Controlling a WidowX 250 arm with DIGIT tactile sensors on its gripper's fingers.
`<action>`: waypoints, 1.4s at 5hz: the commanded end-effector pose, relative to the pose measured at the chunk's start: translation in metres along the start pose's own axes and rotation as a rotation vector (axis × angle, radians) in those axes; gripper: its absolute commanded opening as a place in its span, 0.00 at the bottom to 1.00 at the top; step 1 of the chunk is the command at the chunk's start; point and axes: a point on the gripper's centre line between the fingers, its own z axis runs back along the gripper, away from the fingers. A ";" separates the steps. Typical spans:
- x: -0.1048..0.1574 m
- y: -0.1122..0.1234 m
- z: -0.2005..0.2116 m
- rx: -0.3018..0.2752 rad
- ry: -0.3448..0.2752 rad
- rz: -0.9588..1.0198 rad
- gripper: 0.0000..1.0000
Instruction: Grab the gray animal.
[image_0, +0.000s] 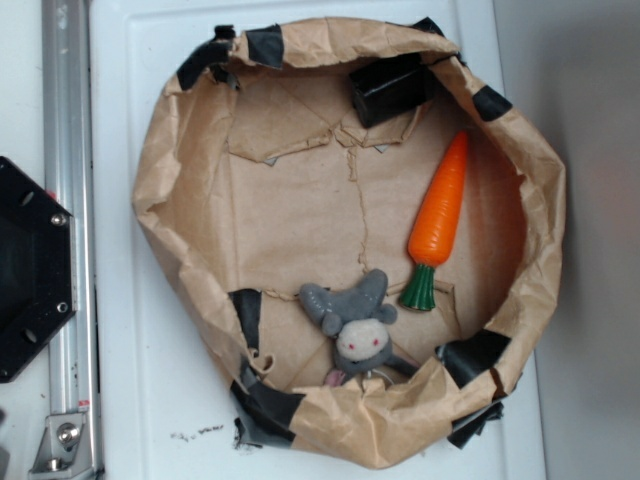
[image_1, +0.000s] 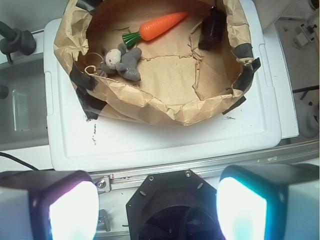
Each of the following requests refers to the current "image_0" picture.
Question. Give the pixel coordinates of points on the gray plush bunny toy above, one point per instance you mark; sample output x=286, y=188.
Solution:
x=357, y=320

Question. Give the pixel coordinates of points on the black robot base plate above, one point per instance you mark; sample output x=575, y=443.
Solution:
x=37, y=296

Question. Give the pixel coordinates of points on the black tape-wrapped block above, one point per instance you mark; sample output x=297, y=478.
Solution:
x=389, y=87

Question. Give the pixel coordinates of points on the orange plastic toy carrot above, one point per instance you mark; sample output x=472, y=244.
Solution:
x=434, y=231

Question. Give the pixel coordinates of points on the brown paper bag bin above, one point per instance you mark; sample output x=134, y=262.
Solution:
x=257, y=177

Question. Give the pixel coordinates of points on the metal corner bracket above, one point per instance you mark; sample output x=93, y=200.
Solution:
x=64, y=451

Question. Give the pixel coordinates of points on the aluminum extrusion rail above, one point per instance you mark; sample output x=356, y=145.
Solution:
x=73, y=351

